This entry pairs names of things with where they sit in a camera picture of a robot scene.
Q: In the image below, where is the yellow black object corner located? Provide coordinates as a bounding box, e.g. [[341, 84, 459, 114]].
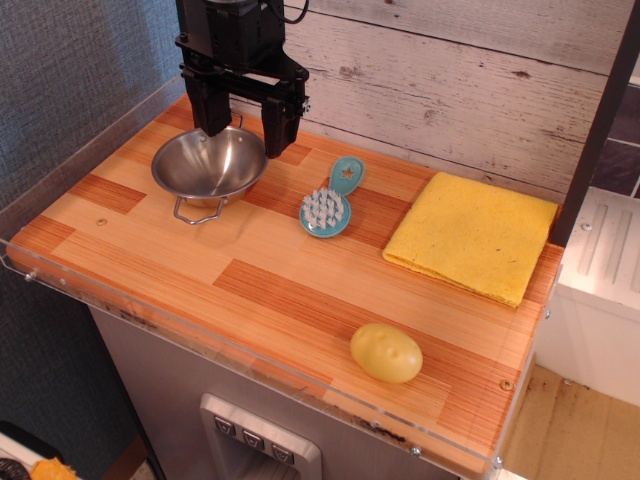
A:
[[1, 457, 79, 480]]

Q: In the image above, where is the small steel pot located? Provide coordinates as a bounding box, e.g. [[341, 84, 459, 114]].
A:
[[151, 113, 269, 225]]

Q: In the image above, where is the toy fridge dispenser panel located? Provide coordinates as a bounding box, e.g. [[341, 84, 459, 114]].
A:
[[200, 393, 323, 479]]

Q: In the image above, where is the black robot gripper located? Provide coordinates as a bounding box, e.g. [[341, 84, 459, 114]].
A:
[[176, 1, 309, 159]]

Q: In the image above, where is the white cabinet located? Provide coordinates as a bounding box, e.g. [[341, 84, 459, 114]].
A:
[[535, 188, 639, 405]]

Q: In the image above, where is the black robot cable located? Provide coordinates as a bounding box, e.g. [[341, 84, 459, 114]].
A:
[[259, 0, 311, 25]]

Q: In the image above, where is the clear acrylic table guard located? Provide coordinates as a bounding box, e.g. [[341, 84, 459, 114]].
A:
[[9, 67, 574, 479]]

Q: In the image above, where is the folded yellow cloth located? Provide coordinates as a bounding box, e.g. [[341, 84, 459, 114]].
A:
[[383, 172, 558, 307]]

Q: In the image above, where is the dark vertical frame post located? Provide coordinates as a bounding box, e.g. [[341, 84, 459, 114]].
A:
[[549, 1, 639, 247]]

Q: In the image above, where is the teal scrub brush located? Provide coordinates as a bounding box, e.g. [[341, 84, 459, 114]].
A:
[[299, 156, 365, 238]]

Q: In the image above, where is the yellow toy potato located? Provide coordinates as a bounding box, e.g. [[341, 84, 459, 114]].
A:
[[350, 324, 423, 384]]

